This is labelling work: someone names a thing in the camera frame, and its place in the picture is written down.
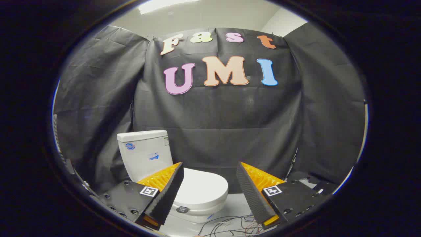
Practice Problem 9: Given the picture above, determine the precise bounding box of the white toilet lid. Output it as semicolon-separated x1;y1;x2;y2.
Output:
173;168;229;208

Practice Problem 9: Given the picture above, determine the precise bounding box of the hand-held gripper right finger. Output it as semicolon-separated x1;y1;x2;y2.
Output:
236;161;326;230

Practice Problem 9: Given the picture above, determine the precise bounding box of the white toilet with tank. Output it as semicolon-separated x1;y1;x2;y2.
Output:
117;130;229;224

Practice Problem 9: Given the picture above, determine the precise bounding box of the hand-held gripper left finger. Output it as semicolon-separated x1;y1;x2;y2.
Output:
90;162;185;231

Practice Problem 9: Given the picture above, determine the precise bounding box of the tangle of thin cables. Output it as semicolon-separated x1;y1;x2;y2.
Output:
197;215;263;237

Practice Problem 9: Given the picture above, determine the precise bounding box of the black backdrop cloth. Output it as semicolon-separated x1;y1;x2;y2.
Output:
53;22;366;195

